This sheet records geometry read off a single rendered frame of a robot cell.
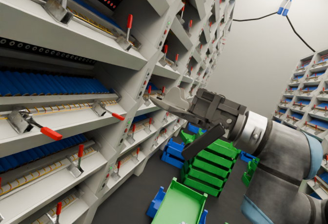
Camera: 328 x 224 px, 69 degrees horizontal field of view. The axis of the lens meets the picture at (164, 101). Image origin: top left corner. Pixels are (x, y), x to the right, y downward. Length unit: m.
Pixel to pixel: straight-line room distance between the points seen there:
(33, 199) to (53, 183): 0.08
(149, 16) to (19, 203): 0.64
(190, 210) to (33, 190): 0.90
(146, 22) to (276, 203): 0.65
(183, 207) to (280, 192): 0.87
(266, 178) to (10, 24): 0.51
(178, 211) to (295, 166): 0.89
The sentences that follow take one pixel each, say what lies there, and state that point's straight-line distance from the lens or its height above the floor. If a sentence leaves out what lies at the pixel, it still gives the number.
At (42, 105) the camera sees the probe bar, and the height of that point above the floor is 0.57.
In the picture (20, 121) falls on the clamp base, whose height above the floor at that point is 0.56.
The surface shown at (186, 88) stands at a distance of 2.21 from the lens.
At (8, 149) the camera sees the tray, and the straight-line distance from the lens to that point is 0.47.
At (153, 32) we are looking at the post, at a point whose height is 0.83.
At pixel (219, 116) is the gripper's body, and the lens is 0.55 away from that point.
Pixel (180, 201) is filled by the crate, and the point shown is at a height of 0.11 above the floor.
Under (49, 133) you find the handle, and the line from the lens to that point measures 0.44.
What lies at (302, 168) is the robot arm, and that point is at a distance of 0.57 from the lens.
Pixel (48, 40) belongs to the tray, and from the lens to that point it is 0.43.
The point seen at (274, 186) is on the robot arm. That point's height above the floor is 0.60.
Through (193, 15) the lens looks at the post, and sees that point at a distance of 1.56.
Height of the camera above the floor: 0.74
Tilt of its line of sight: 8 degrees down
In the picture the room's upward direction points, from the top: 23 degrees clockwise
